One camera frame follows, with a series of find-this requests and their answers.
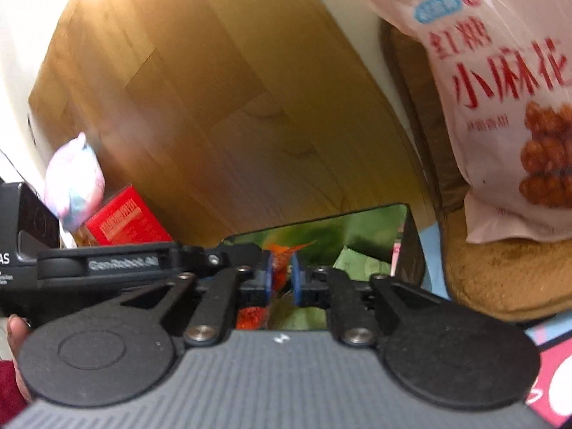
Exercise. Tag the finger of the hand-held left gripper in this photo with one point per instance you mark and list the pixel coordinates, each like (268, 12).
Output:
(214, 258)

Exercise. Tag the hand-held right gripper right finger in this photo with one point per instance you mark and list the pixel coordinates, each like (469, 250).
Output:
(297, 277)

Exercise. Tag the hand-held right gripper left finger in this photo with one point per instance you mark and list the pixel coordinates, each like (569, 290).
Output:
(267, 277)

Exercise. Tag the red snack packet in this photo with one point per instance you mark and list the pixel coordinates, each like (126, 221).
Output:
(281, 272)

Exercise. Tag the light green snack packet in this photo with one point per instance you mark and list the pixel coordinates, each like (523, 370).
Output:
(362, 261)

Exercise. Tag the black cardboard box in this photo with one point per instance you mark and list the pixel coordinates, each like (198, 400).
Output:
(413, 250)

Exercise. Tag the person's left hand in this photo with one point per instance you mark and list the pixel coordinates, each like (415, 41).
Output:
(20, 357)

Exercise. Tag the red gift box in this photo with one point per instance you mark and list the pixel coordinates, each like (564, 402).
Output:
(125, 219)

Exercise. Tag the pink blue plush toy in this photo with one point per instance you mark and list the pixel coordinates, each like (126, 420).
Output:
(73, 178)

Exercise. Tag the wooden board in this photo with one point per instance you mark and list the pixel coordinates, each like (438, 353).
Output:
(214, 89)

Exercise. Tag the brown seat cushion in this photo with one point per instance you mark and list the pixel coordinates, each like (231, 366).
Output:
(487, 272)

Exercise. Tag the large pink snack bag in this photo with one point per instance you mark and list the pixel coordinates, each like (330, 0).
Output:
(500, 98)

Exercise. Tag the blue cartoon pig bedsheet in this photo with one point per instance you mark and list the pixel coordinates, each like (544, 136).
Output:
(556, 366)

